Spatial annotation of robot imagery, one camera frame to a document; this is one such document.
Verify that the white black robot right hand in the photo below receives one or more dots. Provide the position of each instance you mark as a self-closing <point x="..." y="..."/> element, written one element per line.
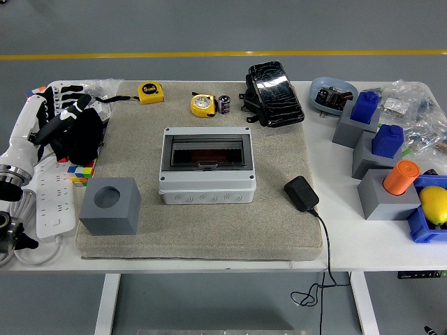
<point x="431" y="331"/>

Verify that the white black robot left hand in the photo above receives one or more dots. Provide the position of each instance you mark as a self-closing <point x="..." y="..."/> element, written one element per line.
<point x="24" y="132"/>

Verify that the smoky transparent box lid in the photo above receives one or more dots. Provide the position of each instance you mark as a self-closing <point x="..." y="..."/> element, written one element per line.
<point x="206" y="153"/>

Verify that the grey plastic junction box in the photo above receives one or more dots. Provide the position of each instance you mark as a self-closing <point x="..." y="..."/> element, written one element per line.
<point x="206" y="197"/>

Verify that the black table control panel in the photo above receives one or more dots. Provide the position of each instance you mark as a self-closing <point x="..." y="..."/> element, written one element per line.
<point x="419" y="274"/>

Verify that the black cloth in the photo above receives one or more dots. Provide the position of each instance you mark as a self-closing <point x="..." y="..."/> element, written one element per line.
<point x="87" y="139"/>

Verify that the white table leg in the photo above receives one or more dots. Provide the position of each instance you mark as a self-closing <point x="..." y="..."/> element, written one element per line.
<point x="106" y="303"/>
<point x="365" y="303"/>

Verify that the white power strip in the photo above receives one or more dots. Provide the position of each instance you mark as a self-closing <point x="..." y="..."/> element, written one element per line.
<point x="56" y="202"/>

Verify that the small white breaker module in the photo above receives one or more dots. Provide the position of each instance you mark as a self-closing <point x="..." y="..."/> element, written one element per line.
<point x="104" y="111"/>

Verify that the clear bag of screws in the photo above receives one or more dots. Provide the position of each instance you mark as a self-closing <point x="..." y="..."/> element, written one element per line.
<point x="101" y="87"/>

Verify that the blue plastic bin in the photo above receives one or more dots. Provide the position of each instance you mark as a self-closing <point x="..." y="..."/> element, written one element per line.
<point x="419" y="227"/>

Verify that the grey block with round hole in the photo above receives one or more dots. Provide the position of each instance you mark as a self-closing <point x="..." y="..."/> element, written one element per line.
<point x="111" y="216"/>

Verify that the yellow lemon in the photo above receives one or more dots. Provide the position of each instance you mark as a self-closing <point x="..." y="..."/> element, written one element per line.
<point x="434" y="206"/>

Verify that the grey holder block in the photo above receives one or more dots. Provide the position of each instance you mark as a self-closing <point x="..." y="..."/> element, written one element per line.
<point x="344" y="132"/>
<point x="380" y="206"/>
<point x="363" y="160"/>

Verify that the yellow tape measure chrome face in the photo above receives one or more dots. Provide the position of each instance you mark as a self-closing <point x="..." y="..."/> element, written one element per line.
<point x="202" y="104"/>

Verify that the black power adapter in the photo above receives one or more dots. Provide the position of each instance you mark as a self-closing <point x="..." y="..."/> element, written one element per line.
<point x="300" y="193"/>

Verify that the blue block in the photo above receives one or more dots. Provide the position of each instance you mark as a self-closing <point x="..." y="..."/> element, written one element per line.
<point x="386" y="143"/>
<point x="363" y="108"/>

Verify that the small black capacitor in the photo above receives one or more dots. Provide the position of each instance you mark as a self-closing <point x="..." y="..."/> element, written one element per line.
<point x="224" y="104"/>

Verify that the clear bags of small parts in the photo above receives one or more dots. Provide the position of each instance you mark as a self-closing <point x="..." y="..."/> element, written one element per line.
<point x="426" y="125"/>

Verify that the grey-brown mat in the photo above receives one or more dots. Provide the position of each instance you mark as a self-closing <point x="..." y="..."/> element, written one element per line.
<point x="227" y="230"/>

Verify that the clear bag of white parts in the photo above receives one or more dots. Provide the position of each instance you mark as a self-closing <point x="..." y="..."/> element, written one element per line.
<point x="394" y="106"/>

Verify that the glossy black case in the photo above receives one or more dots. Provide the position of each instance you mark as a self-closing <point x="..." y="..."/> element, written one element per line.
<point x="276" y="94"/>

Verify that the blue-grey bowl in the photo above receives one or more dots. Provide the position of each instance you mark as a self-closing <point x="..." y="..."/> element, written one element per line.
<point x="323" y="83"/>

